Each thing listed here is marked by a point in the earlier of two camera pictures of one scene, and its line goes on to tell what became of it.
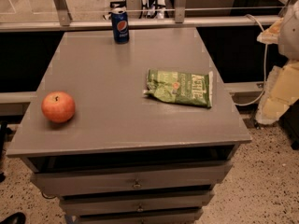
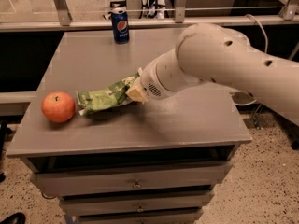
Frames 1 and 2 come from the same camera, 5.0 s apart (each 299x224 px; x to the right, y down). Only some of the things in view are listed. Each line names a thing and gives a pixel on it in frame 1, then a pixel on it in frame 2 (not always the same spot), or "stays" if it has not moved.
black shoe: (17, 217) stays
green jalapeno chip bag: (181, 87) -> (106, 97)
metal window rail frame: (64, 21) stays
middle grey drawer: (135, 203) stays
